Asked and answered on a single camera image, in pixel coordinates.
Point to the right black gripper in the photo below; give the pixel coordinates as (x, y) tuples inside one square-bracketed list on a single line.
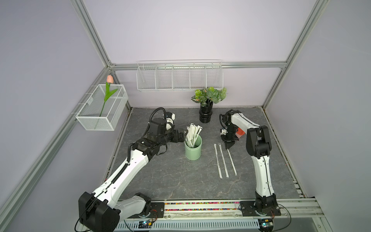
[(227, 141)]

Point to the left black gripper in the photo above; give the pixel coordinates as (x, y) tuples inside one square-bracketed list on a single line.
[(175, 138)]

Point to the white straw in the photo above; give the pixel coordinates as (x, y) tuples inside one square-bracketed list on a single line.
[(232, 163), (224, 161), (217, 161)]

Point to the green cylindrical storage cup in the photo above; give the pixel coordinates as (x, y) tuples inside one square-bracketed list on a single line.
[(194, 153)]

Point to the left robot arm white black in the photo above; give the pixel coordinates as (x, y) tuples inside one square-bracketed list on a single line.
[(101, 210)]

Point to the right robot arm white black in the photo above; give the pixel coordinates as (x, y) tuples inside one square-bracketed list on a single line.
[(258, 146)]

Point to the bundle of wrapped white straws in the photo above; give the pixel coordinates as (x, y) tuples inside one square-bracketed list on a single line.
[(192, 134)]

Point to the red work glove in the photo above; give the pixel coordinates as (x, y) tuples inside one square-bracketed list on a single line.
[(239, 133)]

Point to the black vase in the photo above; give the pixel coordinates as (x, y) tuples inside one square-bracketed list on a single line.
[(206, 111)]

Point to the green artificial plant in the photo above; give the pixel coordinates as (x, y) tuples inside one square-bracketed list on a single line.
[(208, 96)]

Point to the pink artificial tulip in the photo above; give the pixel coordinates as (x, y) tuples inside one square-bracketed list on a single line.
[(108, 93)]

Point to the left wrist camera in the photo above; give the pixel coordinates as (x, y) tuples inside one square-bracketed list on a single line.
[(161, 126)]

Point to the white wire wall shelf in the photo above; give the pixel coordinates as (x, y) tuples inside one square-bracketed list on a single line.
[(167, 75)]

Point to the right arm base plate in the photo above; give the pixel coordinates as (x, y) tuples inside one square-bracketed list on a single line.
[(254, 209)]

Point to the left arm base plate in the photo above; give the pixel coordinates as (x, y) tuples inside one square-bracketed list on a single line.
[(155, 210)]

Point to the white slotted cable duct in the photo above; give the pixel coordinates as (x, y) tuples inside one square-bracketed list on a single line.
[(189, 225)]

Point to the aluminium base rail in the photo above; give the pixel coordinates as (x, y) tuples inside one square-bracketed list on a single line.
[(228, 209)]

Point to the white mesh wall basket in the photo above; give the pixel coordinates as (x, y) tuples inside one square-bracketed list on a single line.
[(88, 112)]

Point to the aluminium frame struts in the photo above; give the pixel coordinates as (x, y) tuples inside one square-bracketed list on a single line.
[(17, 199)]

